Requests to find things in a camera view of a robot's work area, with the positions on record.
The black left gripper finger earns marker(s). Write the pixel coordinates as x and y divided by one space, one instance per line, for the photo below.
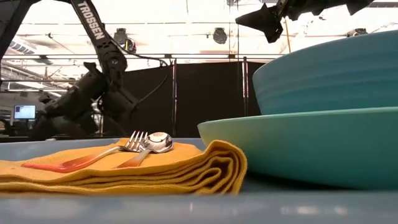
62 130

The small lit monitor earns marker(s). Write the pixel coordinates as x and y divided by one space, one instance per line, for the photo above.
25 111

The light blue plastic tray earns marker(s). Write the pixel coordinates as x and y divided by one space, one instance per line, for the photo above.
186 208

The black curtain partition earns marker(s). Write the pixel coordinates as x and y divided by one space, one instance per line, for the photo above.
211 99

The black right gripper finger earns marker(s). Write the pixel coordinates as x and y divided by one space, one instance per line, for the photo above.
267 20

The blue plastic bowl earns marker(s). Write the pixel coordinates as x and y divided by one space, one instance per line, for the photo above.
326 84

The black hanging ceiling lamp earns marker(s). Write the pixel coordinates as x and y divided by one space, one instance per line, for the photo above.
122 35
220 35

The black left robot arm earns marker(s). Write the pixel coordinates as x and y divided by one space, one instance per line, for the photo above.
90 28

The teal plastic plate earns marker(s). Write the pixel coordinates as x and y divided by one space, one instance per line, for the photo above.
295 149

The orange cloth napkin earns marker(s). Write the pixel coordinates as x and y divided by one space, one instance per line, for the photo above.
186 155

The black metal table frame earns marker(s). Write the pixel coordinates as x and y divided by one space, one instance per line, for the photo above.
15 138

